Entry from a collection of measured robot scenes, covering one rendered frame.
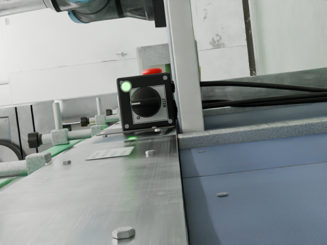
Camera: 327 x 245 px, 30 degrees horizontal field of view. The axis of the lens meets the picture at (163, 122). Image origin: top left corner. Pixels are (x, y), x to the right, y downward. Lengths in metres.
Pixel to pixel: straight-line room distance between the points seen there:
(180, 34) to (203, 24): 4.40
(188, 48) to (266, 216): 0.55
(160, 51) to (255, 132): 0.95
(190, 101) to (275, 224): 0.57
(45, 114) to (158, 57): 0.96
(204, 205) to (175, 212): 0.11
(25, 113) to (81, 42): 2.80
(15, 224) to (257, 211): 0.14
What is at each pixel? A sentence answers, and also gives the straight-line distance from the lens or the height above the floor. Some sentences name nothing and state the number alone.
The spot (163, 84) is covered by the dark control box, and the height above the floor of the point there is 0.77.
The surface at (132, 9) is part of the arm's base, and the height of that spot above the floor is 0.83.
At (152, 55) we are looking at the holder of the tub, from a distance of 1.68.
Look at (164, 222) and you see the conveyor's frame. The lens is 0.25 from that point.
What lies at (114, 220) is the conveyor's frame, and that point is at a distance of 0.27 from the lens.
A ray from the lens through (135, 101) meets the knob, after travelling 0.86.
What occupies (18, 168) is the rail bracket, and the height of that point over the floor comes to 0.91.
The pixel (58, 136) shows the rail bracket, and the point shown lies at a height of 0.96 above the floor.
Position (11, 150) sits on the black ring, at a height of 1.43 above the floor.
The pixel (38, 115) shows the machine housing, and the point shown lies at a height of 1.31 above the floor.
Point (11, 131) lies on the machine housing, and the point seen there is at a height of 1.43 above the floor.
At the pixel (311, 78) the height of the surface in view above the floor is 0.19.
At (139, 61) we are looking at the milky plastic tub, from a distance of 1.67.
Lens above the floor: 0.76
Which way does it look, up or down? 1 degrees up
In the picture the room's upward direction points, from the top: 97 degrees counter-clockwise
